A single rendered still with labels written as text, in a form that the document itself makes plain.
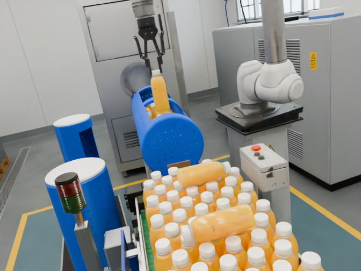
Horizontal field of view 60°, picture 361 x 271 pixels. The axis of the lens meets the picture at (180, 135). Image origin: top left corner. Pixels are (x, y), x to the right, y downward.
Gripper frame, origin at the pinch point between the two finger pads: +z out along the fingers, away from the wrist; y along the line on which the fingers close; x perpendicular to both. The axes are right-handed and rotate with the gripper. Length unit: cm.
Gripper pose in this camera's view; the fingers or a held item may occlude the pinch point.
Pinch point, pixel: (154, 66)
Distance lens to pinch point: 140.5
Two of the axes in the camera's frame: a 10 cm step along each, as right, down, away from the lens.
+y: -9.7, 2.2, -1.3
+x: 1.9, 3.0, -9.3
